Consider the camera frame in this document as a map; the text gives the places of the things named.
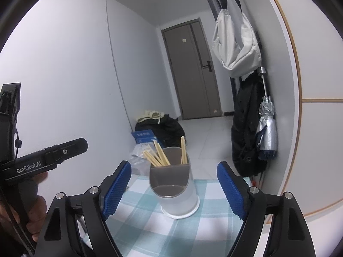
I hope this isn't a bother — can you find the blue cardboard box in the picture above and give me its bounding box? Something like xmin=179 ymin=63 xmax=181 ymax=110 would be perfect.
xmin=131 ymin=129 xmax=164 ymax=148

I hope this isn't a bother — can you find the silver folded umbrella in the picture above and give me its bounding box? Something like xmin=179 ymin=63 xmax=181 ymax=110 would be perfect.
xmin=256 ymin=67 xmax=277 ymax=161

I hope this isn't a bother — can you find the grey utensil holder cup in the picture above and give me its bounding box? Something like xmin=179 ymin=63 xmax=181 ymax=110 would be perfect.
xmin=149 ymin=147 xmax=200 ymax=220

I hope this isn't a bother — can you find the black clothes pile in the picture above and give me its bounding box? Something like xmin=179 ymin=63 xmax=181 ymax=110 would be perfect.
xmin=135 ymin=114 xmax=185 ymax=147

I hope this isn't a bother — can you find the upper grey parcel bag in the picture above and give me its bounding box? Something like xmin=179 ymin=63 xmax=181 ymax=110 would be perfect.
xmin=131 ymin=143 xmax=156 ymax=158

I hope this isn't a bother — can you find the white hanging bag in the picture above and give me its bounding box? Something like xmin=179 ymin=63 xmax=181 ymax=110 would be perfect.
xmin=212 ymin=0 xmax=262 ymax=78

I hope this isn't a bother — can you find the chopstick in holder upright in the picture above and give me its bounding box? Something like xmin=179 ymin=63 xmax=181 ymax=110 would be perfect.
xmin=153 ymin=141 xmax=170 ymax=166

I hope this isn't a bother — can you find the grey parcel bag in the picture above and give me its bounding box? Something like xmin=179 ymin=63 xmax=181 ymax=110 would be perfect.
xmin=131 ymin=143 xmax=156 ymax=158
xmin=128 ymin=156 xmax=150 ymax=176

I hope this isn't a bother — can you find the grey entrance door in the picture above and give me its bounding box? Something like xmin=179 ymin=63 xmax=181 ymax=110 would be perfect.
xmin=162 ymin=19 xmax=222 ymax=120

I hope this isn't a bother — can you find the left hand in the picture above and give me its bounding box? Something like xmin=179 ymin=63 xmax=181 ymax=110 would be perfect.
xmin=0 ymin=170 xmax=50 ymax=240

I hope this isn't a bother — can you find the blue plaid tablecloth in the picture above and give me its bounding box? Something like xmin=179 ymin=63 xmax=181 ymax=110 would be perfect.
xmin=106 ymin=176 xmax=242 ymax=256

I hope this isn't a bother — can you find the black hanging coat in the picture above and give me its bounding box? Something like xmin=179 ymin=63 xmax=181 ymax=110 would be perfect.
xmin=231 ymin=72 xmax=267 ymax=177

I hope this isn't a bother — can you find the cream garment on pile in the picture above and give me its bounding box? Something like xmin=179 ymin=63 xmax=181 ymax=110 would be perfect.
xmin=136 ymin=110 xmax=165 ymax=123

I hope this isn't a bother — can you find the lower grey parcel bag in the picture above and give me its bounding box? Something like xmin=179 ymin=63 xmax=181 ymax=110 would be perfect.
xmin=128 ymin=156 xmax=150 ymax=176

